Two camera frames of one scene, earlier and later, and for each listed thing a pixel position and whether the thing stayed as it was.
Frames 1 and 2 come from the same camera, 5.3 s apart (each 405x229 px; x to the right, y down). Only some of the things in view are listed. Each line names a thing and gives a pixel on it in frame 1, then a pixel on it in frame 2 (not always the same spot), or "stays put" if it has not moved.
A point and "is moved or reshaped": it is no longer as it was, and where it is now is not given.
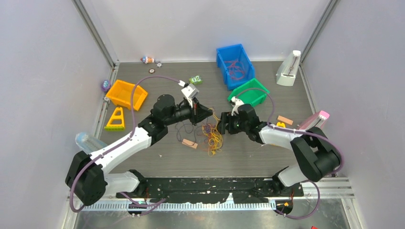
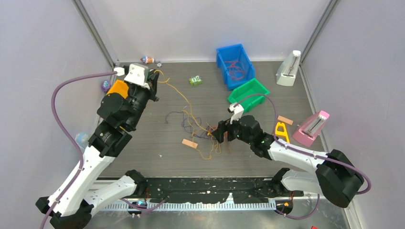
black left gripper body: x=182 y=113 -> x=139 y=99
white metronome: x=286 y=73 stays put
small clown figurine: x=146 y=60 stays put
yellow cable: x=215 y=139 is moved or reshaped
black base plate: x=212 y=191 stays put
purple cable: x=204 y=130 is moved or reshaped
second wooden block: x=285 y=120 stays put
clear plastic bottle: x=88 y=143 stays put
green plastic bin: x=252 y=92 stays put
